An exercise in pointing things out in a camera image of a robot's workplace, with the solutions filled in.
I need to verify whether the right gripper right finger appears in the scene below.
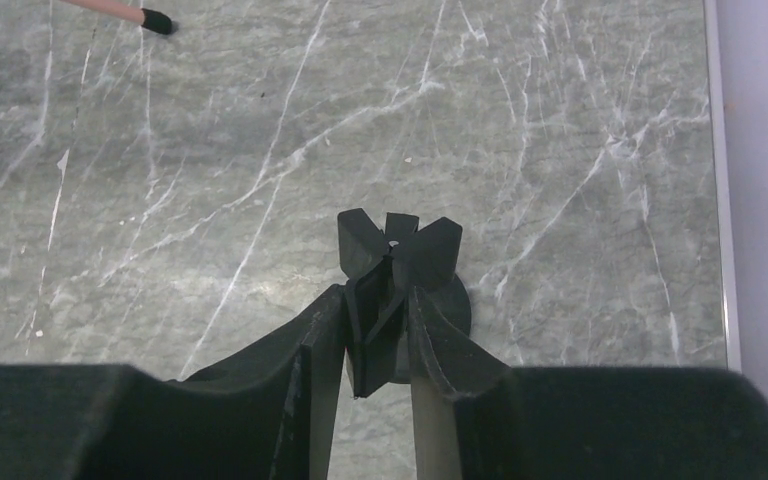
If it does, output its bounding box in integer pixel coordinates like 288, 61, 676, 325
408, 289, 768, 479

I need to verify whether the black round-base mic stand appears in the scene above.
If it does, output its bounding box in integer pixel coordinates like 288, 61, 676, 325
337, 208, 472, 398

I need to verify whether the pink music stand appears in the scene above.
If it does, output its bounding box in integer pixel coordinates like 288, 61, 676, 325
65, 0, 176, 36

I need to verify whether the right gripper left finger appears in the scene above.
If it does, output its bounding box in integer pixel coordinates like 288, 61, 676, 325
0, 285, 347, 479

